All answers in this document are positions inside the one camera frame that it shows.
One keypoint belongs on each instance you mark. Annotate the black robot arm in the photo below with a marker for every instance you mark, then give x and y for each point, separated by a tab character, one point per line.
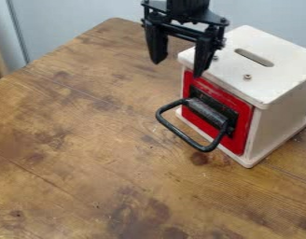
188	20

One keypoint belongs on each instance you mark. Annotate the red drawer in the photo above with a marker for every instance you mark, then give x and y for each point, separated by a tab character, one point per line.
213	108

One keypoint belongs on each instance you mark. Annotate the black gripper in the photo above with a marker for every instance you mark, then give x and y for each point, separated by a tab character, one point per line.
189	20

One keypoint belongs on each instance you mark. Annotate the white wooden drawer cabinet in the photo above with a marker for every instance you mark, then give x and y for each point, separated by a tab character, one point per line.
259	79

